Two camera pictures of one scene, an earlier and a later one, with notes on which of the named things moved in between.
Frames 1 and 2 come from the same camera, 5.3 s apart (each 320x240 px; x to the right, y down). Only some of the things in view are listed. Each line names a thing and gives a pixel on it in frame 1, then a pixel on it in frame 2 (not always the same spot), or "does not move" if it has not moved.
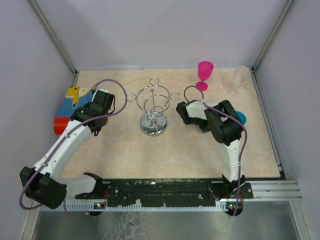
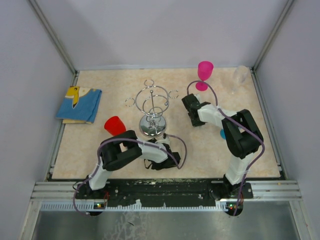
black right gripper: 205,127 -> 197,123
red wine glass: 60,124 -> 114,125
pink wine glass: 205,69 does not move
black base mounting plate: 167,192 does not move
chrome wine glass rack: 154,99 does not move
